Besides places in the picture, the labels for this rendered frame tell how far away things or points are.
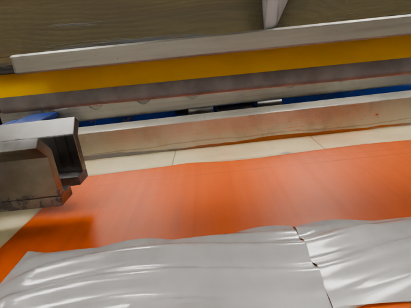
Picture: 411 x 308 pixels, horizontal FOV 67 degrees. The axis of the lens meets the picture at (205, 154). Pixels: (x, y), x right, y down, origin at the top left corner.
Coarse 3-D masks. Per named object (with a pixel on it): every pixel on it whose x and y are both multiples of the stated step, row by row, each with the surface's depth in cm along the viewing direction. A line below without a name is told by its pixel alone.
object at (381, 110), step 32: (384, 96) 38; (96, 128) 39; (128, 128) 37; (160, 128) 37; (192, 128) 37; (224, 128) 37; (256, 128) 37; (288, 128) 37; (320, 128) 37; (352, 128) 37
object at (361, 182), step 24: (360, 144) 33; (384, 144) 32; (408, 144) 32; (264, 168) 30; (288, 168) 29; (312, 168) 29; (336, 168) 28; (360, 168) 28; (384, 168) 27; (408, 168) 27; (288, 192) 25; (312, 192) 24; (336, 192) 24; (360, 192) 24; (384, 192) 23; (408, 192) 23; (288, 216) 22; (312, 216) 21; (336, 216) 21; (360, 216) 21; (384, 216) 20; (408, 216) 20
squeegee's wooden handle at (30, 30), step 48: (0, 0) 17; (48, 0) 17; (96, 0) 17; (144, 0) 17; (192, 0) 17; (240, 0) 17; (288, 0) 17; (336, 0) 17; (384, 0) 17; (0, 48) 18; (48, 48) 18
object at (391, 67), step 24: (264, 72) 19; (288, 72) 19; (312, 72) 19; (336, 72) 19; (360, 72) 19; (384, 72) 19; (408, 72) 19; (24, 96) 20; (48, 96) 20; (72, 96) 20; (96, 96) 20; (120, 96) 20; (144, 96) 20; (168, 96) 20
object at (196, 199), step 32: (256, 160) 32; (96, 192) 29; (128, 192) 28; (160, 192) 27; (192, 192) 27; (224, 192) 26; (256, 192) 25; (32, 224) 25; (64, 224) 24; (96, 224) 24; (128, 224) 23; (160, 224) 22; (192, 224) 22; (224, 224) 22; (256, 224) 21; (288, 224) 21; (0, 256) 21
